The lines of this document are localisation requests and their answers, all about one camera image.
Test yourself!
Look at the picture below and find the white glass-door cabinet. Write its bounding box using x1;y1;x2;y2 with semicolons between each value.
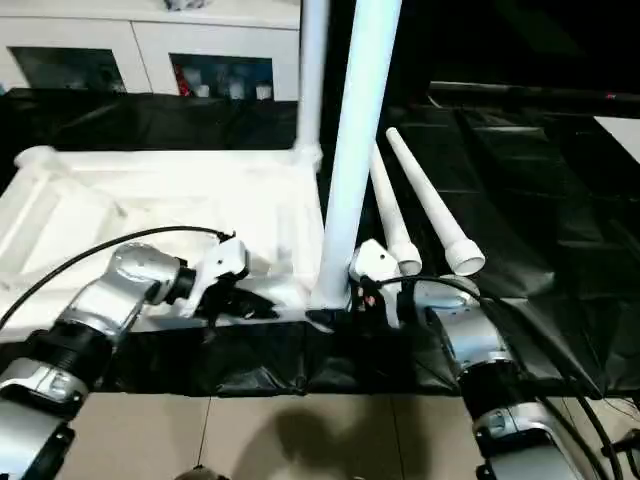
0;0;301;101

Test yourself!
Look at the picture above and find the black tripod stand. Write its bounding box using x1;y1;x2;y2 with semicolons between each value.
599;429;640;480

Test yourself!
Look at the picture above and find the white flat board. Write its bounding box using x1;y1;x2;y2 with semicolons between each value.
593;115;640;166

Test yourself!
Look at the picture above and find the white plastic table top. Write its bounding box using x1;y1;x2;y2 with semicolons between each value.
0;144;334;346

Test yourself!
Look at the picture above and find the black table mat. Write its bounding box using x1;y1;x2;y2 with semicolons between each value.
0;87;640;399

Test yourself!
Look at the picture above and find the white plastic table leg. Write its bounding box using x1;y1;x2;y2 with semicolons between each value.
369;144;424;275
385;127;486;277
312;0;404;314
294;0;331;169

